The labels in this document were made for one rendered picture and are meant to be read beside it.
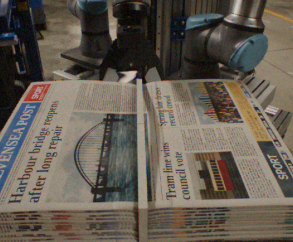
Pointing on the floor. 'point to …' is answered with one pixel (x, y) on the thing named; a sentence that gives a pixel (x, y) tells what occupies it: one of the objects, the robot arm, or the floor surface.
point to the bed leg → (7, 78)
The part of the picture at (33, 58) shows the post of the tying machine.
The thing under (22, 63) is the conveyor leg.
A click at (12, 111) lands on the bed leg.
